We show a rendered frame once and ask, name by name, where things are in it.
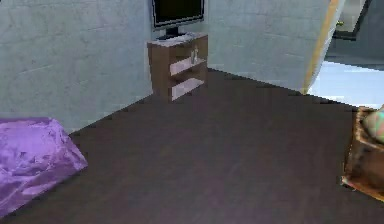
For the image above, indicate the brown wooden box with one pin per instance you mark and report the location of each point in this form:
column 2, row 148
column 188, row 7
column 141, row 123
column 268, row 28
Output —
column 363, row 163

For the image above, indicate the brown wooden shelf unit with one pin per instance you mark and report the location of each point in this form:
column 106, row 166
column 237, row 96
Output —
column 160, row 66

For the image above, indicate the black television set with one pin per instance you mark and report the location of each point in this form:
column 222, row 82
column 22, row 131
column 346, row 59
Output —
column 178, row 11

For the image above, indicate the pale multicoloured ball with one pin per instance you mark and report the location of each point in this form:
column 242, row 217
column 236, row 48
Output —
column 376, row 125

